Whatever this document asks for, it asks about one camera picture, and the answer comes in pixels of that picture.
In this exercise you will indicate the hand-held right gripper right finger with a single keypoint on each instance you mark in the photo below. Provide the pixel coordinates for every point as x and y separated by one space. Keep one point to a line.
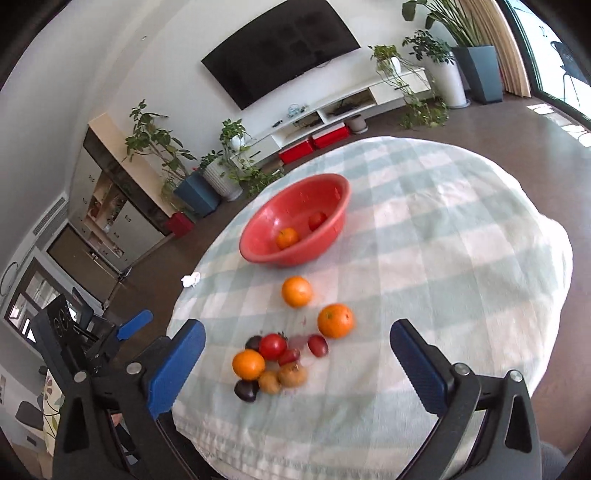
418 369

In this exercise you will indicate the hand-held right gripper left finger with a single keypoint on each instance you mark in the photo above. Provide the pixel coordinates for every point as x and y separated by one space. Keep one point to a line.
178 367

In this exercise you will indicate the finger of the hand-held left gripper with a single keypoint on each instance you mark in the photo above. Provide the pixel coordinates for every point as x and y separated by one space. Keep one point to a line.
135 321

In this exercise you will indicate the orange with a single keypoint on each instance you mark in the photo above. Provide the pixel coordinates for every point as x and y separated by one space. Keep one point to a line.
335 321
248 364
287 238
297 291

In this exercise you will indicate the dark plum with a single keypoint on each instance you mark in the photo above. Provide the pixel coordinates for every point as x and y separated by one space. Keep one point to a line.
253 342
246 391

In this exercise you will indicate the small brown fruit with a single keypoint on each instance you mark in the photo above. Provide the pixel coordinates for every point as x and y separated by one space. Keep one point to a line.
292 375
270 382

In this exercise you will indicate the large red tomato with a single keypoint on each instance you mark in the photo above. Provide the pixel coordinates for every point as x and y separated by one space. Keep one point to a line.
272 346

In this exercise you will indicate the red plastic colander basket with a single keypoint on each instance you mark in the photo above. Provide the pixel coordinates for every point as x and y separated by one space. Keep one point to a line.
295 198

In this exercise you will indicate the floral printed cloth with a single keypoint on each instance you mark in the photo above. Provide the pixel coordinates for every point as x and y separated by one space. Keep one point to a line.
51 401

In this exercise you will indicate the crumpled white tissue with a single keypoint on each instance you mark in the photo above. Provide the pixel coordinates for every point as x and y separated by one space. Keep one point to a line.
190 279

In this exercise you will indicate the small red stool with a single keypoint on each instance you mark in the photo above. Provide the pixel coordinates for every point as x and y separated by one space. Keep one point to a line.
180 224

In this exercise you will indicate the wooden sideboard cabinet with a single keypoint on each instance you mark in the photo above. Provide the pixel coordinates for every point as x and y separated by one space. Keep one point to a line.
115 203

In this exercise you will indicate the checked pale green tablecloth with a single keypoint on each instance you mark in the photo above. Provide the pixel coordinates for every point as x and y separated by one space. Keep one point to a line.
438 230

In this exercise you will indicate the tall plant in blue pot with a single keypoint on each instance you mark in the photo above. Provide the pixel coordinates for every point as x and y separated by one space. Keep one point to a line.
198 196

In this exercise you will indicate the plant in ribbed white pot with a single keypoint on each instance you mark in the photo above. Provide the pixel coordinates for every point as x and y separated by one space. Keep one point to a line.
224 182

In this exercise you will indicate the trailing vine plant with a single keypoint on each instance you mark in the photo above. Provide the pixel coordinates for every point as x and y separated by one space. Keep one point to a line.
387 57
233 131

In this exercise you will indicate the red storage box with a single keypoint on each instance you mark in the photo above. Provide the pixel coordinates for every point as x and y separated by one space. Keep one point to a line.
330 137
296 152

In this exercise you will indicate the small empty plant pot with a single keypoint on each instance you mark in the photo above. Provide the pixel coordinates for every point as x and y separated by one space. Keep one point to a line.
357 123

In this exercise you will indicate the white television cabinet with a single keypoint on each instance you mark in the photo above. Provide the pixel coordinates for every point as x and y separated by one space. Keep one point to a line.
388 90

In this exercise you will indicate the bushy plant in white pot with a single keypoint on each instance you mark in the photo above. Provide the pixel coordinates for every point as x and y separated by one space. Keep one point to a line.
448 85

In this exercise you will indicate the broad-leaf plant in tapered pot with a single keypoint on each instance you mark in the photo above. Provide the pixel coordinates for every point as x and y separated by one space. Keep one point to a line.
480 69

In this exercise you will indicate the beige curtain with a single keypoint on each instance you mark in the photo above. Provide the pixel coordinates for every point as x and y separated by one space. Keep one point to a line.
501 41

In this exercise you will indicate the black outdoor chair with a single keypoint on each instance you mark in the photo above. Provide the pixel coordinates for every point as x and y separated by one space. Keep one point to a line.
568 60

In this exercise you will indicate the glass sliding door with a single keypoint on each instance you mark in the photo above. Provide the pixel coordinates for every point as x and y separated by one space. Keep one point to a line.
535 46

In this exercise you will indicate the wall air vent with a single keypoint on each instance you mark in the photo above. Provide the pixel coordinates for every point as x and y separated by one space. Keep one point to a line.
48 217

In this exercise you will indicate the black wall television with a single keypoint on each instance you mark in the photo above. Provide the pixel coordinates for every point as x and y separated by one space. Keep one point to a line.
281 50

